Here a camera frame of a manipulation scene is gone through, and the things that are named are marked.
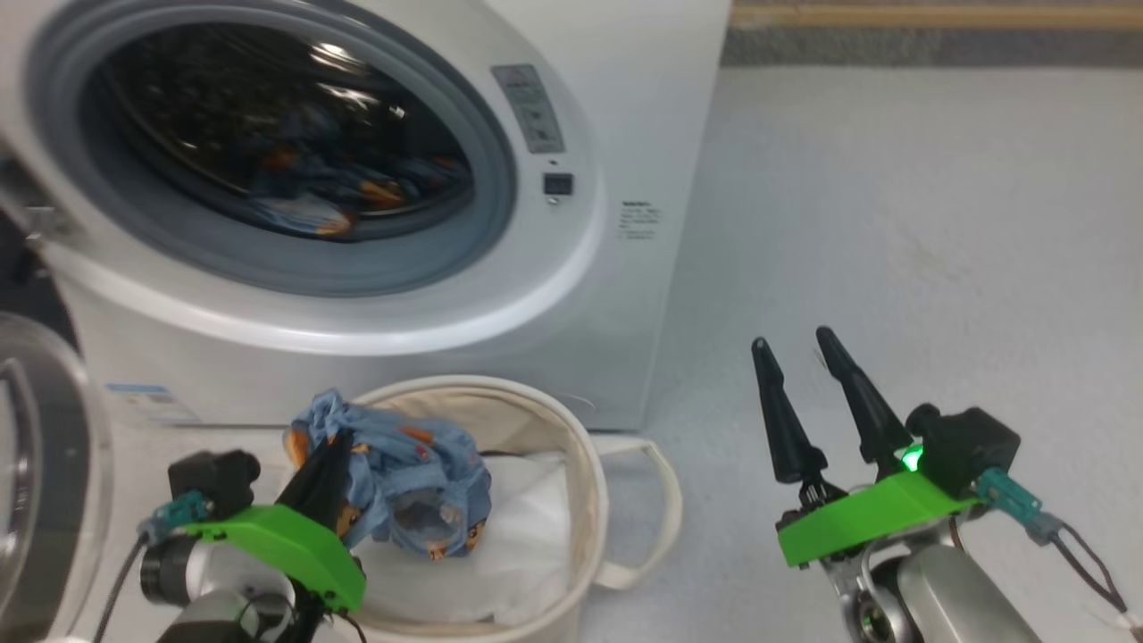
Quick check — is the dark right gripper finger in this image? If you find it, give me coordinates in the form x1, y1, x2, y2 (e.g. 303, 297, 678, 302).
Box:
815, 327, 914, 476
752, 338, 830, 490

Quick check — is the small black text sticker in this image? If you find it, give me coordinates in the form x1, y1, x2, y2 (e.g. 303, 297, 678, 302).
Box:
619, 201, 662, 242

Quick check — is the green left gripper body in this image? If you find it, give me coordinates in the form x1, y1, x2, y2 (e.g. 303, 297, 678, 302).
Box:
174, 505, 367, 614

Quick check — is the blue energy label sticker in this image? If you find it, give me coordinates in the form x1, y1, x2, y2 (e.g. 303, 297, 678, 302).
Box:
105, 384, 202, 428

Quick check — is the white folded cloth liner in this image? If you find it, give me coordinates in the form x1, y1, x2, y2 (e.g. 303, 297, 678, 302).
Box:
348, 451, 572, 626

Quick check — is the washing machine door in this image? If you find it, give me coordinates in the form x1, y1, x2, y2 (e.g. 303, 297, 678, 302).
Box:
0, 214, 115, 643

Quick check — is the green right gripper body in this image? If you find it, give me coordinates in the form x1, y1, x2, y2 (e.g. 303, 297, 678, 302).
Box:
777, 472, 983, 569

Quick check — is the grey warning label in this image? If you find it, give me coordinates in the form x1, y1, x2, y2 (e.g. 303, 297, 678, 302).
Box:
491, 64, 565, 154

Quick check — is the white front-load washing machine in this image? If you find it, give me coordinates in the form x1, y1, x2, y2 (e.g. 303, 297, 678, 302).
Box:
0, 0, 733, 434

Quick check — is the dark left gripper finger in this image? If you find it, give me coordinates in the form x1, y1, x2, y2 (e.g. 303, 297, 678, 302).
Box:
275, 435, 336, 517
330, 436, 355, 542

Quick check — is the cream canvas laundry basket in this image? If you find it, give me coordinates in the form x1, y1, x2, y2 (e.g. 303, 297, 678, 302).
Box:
335, 375, 684, 643

